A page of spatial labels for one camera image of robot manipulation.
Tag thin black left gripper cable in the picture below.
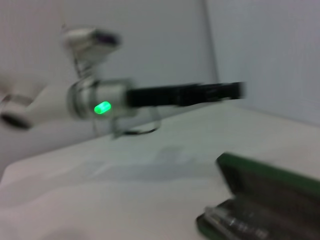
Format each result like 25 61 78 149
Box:
91 109 162 140

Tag green glasses case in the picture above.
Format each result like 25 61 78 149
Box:
195 152 320 240

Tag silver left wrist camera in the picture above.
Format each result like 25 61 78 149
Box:
61 23 122 78

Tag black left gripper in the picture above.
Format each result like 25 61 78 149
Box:
126 81 248 109

